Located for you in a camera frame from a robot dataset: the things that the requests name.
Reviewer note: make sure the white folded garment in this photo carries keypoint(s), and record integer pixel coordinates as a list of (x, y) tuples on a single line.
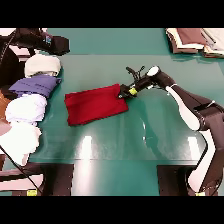
[(215, 38)]

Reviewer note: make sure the cream garment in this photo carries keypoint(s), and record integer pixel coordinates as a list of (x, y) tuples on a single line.
[(41, 64)]

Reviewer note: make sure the red garment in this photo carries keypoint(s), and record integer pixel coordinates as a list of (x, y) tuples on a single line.
[(93, 105)]

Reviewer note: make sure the pale lilac garment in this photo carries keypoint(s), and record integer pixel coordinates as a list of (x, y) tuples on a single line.
[(26, 108)]

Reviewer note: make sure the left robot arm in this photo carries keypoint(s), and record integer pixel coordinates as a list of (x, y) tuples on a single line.
[(30, 36)]

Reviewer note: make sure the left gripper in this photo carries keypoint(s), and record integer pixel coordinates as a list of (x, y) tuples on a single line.
[(60, 45)]

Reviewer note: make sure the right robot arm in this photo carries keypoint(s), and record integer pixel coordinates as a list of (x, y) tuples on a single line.
[(186, 100)]

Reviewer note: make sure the purple garment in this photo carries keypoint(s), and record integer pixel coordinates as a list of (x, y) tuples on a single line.
[(36, 85)]

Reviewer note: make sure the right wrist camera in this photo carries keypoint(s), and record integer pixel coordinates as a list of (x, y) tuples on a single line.
[(135, 74)]

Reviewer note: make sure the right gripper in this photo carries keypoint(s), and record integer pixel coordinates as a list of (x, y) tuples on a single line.
[(127, 92)]

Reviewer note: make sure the brown folded garment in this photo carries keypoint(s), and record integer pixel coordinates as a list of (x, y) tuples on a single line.
[(190, 36)]

